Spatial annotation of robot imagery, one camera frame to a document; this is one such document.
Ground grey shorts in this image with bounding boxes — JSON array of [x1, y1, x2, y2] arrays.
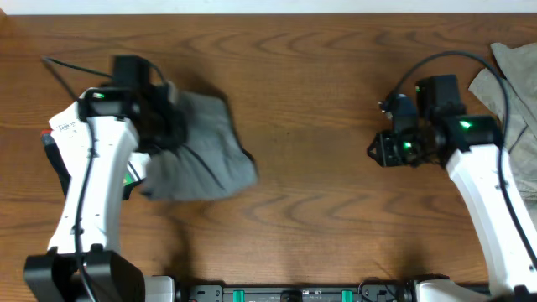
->
[[141, 91, 258, 202]]

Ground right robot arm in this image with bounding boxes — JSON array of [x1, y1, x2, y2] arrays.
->
[[367, 75, 536, 301]]

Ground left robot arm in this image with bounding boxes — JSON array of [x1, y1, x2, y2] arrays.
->
[[23, 55, 187, 301]]

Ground folded black garment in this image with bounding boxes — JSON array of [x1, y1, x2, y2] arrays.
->
[[41, 129, 150, 200]]

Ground folded white printed t-shirt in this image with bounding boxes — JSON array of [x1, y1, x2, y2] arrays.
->
[[48, 100, 148, 190]]

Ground beige khaki garment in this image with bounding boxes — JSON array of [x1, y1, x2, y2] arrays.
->
[[491, 43, 536, 221]]

